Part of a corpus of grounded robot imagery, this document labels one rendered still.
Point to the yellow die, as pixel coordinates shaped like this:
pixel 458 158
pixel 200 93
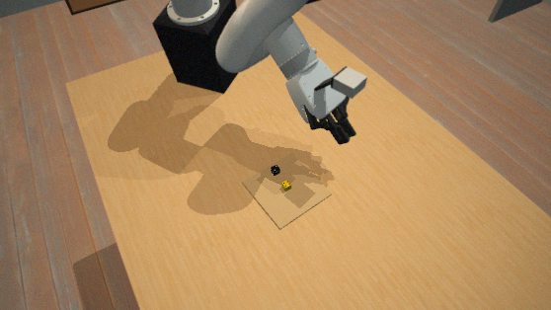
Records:
pixel 286 185

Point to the beige flat mat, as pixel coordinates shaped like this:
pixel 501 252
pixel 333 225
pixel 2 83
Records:
pixel 284 207

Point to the black die with white pips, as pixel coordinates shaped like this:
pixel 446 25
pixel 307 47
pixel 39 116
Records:
pixel 275 170

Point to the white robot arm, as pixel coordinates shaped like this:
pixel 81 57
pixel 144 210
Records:
pixel 260 23

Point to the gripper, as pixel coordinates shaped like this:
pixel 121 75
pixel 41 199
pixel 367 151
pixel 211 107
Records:
pixel 319 104

